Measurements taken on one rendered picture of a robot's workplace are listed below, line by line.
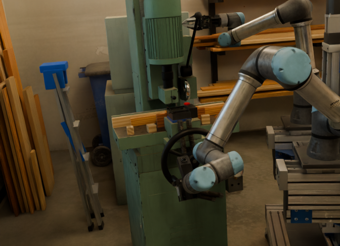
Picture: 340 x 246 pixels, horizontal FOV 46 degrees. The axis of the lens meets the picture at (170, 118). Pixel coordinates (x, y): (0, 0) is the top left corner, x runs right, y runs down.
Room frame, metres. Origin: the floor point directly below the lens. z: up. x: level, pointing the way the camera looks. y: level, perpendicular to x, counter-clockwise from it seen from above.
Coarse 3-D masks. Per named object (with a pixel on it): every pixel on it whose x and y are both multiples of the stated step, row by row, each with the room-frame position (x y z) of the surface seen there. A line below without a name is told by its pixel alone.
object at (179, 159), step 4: (180, 156) 1.42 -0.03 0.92; (184, 156) 1.42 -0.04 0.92; (180, 160) 1.40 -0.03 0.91; (184, 160) 1.40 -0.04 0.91; (188, 160) 1.41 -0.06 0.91; (180, 164) 1.39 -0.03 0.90; (184, 164) 1.39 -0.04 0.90; (188, 164) 1.39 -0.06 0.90; (180, 168) 1.38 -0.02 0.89; (184, 168) 1.37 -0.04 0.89; (188, 168) 1.37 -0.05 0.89; (192, 168) 1.38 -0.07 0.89; (180, 172) 1.38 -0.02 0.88; (184, 172) 1.36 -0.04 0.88; (188, 172) 1.36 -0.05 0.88; (184, 176) 1.34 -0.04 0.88
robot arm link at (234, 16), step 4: (240, 12) 2.41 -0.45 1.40; (228, 16) 2.36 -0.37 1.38; (232, 16) 2.37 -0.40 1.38; (236, 16) 2.37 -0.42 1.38; (240, 16) 2.38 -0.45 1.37; (244, 16) 2.39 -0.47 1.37; (228, 20) 2.36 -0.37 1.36; (232, 20) 2.36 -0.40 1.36; (236, 20) 2.37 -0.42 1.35; (240, 20) 2.37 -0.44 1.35; (244, 20) 2.38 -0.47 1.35; (228, 24) 2.36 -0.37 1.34; (232, 24) 2.37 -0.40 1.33; (236, 24) 2.37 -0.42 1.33; (240, 24) 2.39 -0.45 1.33
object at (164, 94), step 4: (160, 88) 2.01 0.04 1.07; (164, 88) 1.99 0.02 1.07; (168, 88) 1.98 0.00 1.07; (172, 88) 1.98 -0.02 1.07; (176, 88) 1.97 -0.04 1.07; (160, 92) 2.01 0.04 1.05; (164, 92) 1.94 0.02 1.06; (168, 92) 1.94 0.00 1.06; (172, 92) 1.94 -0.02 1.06; (176, 92) 1.95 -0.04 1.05; (160, 96) 2.02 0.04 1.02; (164, 96) 1.94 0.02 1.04; (168, 96) 1.94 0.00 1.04; (176, 96) 1.95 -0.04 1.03; (164, 100) 1.94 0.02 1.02; (168, 100) 1.94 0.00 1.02; (172, 100) 1.94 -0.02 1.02; (176, 100) 1.95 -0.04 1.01; (168, 104) 1.98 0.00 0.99
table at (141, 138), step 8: (112, 128) 1.95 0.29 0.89; (120, 128) 1.92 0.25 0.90; (136, 128) 1.90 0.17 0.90; (144, 128) 1.89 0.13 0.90; (160, 128) 1.87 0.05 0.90; (208, 128) 1.87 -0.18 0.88; (120, 136) 1.79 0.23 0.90; (128, 136) 1.78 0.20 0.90; (136, 136) 1.78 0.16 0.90; (144, 136) 1.79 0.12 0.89; (152, 136) 1.80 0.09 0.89; (160, 136) 1.81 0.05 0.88; (120, 144) 1.76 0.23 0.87; (128, 144) 1.77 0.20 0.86; (136, 144) 1.78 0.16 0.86; (144, 144) 1.79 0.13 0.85; (152, 144) 1.80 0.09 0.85; (176, 144) 1.73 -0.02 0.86
